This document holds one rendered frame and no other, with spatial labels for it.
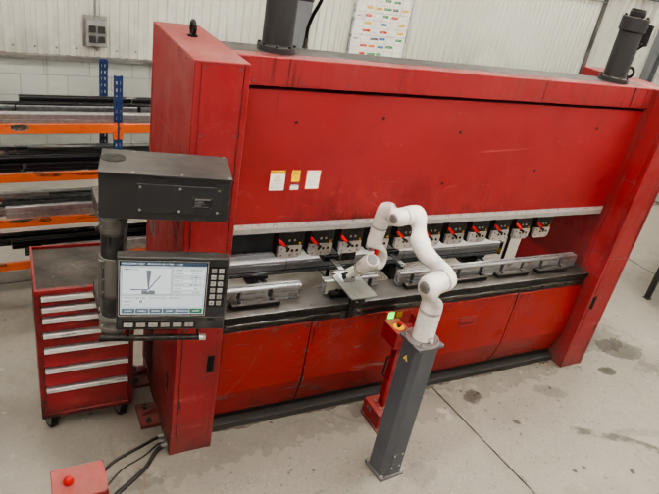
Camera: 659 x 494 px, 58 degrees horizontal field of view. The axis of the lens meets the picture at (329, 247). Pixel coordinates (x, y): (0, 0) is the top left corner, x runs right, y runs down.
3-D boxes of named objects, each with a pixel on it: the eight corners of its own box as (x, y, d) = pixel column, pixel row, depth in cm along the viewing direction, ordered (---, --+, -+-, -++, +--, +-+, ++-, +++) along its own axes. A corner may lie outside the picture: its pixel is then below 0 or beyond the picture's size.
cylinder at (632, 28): (614, 83, 400) (642, 10, 378) (585, 74, 419) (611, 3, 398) (646, 86, 415) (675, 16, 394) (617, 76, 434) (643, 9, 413)
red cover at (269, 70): (235, 84, 280) (238, 54, 274) (228, 78, 288) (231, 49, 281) (646, 109, 417) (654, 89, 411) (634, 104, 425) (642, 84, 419)
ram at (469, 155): (219, 236, 319) (233, 87, 282) (215, 229, 325) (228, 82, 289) (600, 213, 456) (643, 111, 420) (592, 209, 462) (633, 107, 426)
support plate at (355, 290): (351, 300, 351) (351, 299, 351) (331, 276, 371) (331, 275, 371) (377, 297, 360) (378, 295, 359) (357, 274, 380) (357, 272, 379)
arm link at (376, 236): (393, 221, 343) (378, 263, 359) (369, 221, 336) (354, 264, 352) (400, 229, 336) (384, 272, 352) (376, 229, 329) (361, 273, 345)
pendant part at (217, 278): (116, 330, 251) (116, 257, 235) (117, 314, 261) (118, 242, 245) (223, 329, 264) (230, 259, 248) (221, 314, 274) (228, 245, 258)
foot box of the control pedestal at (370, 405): (377, 436, 396) (380, 422, 390) (359, 410, 415) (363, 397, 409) (402, 429, 405) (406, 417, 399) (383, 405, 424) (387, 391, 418)
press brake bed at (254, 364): (206, 434, 372) (217, 325, 334) (197, 411, 388) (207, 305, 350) (551, 360, 509) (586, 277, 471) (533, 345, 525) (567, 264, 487)
